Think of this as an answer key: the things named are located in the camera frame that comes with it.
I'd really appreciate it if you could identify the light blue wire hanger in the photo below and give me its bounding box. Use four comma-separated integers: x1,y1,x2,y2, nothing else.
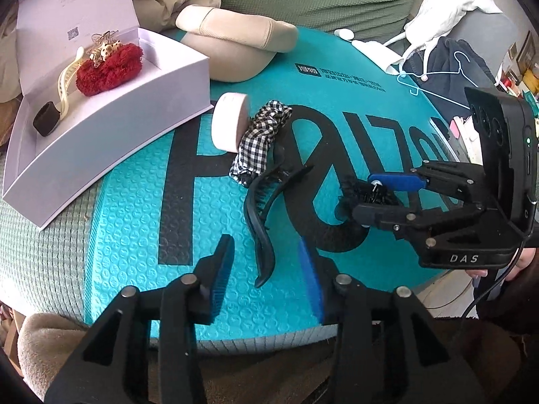
395,49,475,110

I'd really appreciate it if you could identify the pink round compact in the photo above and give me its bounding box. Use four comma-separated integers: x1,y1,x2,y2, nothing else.
211,92,250,153

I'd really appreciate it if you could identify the white hoodie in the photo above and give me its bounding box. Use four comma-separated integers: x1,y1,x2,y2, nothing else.
384,0,503,80

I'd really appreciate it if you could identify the beige puffer jacket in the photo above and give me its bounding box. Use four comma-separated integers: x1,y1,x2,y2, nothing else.
1,0,221,103

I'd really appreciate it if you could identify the black cylindrical cuff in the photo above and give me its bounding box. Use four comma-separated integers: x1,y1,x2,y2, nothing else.
33,101,60,137

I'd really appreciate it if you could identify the teal bubble mailer bag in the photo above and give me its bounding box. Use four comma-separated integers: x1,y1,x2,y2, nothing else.
84,28,446,344

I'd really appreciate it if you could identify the lilac open gift box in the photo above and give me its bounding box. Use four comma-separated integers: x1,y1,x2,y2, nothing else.
3,0,210,228

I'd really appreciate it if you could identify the black lace pearl bow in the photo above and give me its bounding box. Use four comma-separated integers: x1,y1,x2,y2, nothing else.
335,176,402,222

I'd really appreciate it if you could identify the beige newsboy cap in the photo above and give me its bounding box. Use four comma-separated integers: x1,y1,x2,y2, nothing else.
176,5,299,83

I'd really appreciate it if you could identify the gold pearl hair claw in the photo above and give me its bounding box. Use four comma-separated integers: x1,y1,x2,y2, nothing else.
88,30,122,68

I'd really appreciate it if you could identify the black white gingham scrunchie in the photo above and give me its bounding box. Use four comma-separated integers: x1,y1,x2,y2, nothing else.
228,100,292,188

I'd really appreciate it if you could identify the right hand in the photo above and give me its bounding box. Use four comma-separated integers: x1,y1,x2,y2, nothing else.
466,248,537,281

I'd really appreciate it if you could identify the cream plastic hair claw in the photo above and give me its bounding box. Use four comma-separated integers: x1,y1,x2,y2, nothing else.
57,46,85,121

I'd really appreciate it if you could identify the white tube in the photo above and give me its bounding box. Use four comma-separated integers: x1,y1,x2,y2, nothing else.
334,28,401,76

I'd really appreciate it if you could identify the dark navy garment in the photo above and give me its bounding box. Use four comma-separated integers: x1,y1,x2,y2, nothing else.
404,37,495,122

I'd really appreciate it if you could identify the red fuzzy scrunchie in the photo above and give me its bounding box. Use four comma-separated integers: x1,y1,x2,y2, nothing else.
76,43,144,97

